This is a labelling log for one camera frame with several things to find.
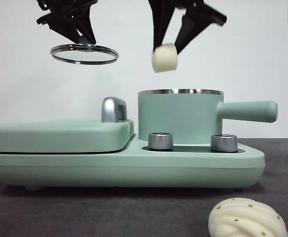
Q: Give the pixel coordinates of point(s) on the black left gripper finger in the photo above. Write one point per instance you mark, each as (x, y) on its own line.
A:
(65, 28)
(88, 24)

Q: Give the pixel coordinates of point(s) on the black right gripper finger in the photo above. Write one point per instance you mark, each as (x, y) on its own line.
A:
(190, 29)
(160, 22)

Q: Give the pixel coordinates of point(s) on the glass pot lid green knob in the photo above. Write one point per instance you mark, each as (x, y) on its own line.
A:
(84, 53)

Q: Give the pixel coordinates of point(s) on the plain white steamed bun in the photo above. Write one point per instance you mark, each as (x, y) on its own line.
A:
(164, 58)

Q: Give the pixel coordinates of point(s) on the twisted white bun green dots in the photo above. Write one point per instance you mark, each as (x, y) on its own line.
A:
(245, 219)

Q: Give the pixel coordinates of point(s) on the mint green grill cover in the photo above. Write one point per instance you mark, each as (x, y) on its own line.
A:
(60, 135)

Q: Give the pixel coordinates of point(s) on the silver control knob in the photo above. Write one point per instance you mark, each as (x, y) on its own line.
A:
(160, 141)
(224, 143)

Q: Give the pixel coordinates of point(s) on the mint green breakfast maker base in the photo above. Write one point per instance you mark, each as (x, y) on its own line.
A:
(134, 170)

